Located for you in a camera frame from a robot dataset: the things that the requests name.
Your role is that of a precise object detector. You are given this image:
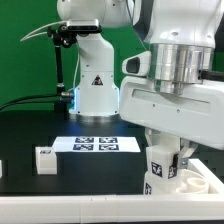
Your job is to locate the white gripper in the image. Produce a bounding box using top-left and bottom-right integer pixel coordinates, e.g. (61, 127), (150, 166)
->
(120, 51), (224, 169)

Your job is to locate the white round stool seat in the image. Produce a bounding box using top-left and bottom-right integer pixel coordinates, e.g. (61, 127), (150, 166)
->
(143, 167), (210, 195)

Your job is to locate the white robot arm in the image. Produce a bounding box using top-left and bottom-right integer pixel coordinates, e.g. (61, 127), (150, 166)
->
(57, 0), (224, 150)

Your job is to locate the white L-shaped fence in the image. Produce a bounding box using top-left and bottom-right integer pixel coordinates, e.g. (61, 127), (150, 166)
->
(0, 159), (224, 224)

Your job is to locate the white fiducial marker sheet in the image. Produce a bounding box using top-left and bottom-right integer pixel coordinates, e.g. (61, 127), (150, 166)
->
(53, 136), (140, 153)

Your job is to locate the white block at left edge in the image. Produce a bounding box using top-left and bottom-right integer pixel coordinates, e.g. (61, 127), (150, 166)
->
(0, 160), (3, 179)

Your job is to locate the black camera on stand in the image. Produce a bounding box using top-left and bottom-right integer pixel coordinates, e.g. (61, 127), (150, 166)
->
(66, 19), (101, 34)

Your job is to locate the black camera stand pole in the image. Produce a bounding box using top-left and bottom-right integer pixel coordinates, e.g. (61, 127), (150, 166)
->
(47, 25), (77, 113)

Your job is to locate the black cable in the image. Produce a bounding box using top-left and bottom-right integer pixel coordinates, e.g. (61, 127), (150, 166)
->
(0, 94), (74, 112)

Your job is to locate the white cable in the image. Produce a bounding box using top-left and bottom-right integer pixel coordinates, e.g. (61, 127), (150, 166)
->
(20, 20), (68, 43)

